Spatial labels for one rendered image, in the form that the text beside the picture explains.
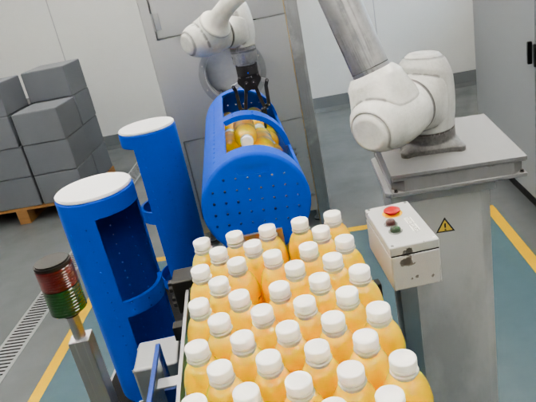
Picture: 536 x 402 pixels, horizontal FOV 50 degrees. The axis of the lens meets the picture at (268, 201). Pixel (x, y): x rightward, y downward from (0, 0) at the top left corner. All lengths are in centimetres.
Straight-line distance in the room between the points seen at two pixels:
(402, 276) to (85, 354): 62
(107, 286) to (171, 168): 87
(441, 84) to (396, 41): 496
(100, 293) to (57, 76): 328
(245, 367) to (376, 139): 73
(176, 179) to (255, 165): 145
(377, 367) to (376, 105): 74
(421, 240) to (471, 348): 87
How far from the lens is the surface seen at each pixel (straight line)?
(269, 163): 143
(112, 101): 689
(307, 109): 285
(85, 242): 210
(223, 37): 186
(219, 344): 100
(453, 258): 179
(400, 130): 146
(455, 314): 190
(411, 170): 161
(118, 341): 230
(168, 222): 291
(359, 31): 149
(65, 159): 497
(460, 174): 163
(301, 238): 127
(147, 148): 278
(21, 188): 521
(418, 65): 163
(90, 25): 680
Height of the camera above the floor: 165
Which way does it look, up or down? 22 degrees down
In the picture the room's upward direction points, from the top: 12 degrees counter-clockwise
